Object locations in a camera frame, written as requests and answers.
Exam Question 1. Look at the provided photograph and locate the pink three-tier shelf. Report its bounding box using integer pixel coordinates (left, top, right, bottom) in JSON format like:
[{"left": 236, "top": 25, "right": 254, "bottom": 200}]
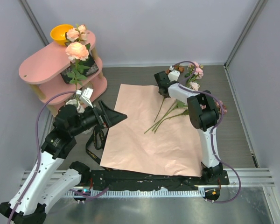
[{"left": 19, "top": 30, "right": 107, "bottom": 103}]

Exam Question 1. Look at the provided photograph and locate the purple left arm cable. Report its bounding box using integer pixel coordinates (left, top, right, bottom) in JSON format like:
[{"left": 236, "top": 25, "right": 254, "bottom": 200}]
[{"left": 7, "top": 90, "right": 110, "bottom": 224}]

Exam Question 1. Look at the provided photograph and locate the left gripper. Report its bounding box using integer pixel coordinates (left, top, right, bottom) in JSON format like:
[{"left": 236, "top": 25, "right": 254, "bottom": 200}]
[{"left": 70, "top": 100, "right": 127, "bottom": 136}]

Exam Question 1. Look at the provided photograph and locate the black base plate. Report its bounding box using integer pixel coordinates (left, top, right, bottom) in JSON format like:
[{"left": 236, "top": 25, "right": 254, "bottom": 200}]
[{"left": 90, "top": 170, "right": 230, "bottom": 191}]

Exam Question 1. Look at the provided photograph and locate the pink peony flower stem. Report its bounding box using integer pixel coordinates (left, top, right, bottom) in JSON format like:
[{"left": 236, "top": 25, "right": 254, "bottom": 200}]
[{"left": 184, "top": 62, "right": 204, "bottom": 87}]

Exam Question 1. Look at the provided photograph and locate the pink wrapping paper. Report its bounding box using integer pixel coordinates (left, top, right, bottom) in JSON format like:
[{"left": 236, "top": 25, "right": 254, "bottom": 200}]
[{"left": 100, "top": 84, "right": 202, "bottom": 177}]

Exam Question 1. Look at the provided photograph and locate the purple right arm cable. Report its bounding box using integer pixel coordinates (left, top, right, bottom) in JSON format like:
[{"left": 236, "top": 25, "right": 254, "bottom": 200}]
[{"left": 172, "top": 60, "right": 242, "bottom": 205}]

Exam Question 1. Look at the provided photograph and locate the brown rose flower stem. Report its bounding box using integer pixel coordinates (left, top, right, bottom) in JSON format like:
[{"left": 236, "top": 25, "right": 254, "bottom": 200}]
[{"left": 174, "top": 65, "right": 184, "bottom": 73}]

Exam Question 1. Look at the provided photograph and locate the pale pink rose stem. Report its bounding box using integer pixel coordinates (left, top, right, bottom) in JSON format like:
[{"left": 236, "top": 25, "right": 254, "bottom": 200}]
[{"left": 144, "top": 98, "right": 189, "bottom": 134}]

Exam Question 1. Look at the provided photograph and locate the mauve rose flower stem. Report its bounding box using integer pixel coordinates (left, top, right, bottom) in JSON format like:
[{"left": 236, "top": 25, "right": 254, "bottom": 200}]
[{"left": 214, "top": 100, "right": 228, "bottom": 115}]

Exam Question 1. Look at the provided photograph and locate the black floral patterned tray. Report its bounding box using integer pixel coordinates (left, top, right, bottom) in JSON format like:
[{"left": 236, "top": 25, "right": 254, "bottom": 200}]
[{"left": 61, "top": 55, "right": 98, "bottom": 84}]

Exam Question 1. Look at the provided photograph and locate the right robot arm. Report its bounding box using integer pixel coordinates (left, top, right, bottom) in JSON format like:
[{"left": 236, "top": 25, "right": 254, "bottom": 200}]
[{"left": 154, "top": 71, "right": 223, "bottom": 184}]

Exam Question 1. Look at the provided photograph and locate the peach peony flower stem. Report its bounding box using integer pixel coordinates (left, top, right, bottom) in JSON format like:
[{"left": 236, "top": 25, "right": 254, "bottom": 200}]
[{"left": 65, "top": 24, "right": 90, "bottom": 91}]

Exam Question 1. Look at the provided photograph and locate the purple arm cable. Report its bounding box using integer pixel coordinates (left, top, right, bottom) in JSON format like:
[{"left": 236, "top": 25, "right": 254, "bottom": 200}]
[
  {"left": 7, "top": 90, "right": 110, "bottom": 224},
  {"left": 172, "top": 60, "right": 242, "bottom": 205}
]

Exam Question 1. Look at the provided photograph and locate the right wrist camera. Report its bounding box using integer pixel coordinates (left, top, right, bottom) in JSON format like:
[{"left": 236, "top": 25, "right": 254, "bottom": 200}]
[{"left": 168, "top": 66, "right": 180, "bottom": 81}]

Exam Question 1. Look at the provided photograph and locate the black ribbon gold lettering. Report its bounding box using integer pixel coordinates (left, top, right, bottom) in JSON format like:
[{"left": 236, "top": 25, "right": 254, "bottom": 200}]
[{"left": 85, "top": 126, "right": 112, "bottom": 171}]

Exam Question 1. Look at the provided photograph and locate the white slotted cable duct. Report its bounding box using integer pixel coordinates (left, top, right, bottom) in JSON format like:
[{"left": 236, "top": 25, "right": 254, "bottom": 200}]
[{"left": 63, "top": 188, "right": 205, "bottom": 199}]

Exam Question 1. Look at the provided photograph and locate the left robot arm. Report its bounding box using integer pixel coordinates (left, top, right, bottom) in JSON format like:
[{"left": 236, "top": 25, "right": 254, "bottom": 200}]
[{"left": 0, "top": 101, "right": 127, "bottom": 224}]

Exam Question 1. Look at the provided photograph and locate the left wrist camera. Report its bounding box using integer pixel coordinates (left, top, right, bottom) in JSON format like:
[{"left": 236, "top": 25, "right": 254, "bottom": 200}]
[{"left": 76, "top": 87, "right": 93, "bottom": 108}]

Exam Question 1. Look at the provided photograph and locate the orange plastic bowl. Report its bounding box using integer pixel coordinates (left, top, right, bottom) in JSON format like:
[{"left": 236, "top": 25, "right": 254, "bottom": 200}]
[{"left": 50, "top": 24, "right": 73, "bottom": 46}]

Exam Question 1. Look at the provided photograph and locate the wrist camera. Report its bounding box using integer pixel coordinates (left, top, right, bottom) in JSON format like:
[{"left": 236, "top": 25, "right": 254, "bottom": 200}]
[
  {"left": 76, "top": 87, "right": 93, "bottom": 108},
  {"left": 168, "top": 66, "right": 180, "bottom": 81}
]

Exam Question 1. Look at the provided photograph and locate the white ribbed vase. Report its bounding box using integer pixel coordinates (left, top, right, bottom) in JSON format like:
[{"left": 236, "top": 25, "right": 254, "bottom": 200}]
[{"left": 65, "top": 99, "right": 93, "bottom": 134}]

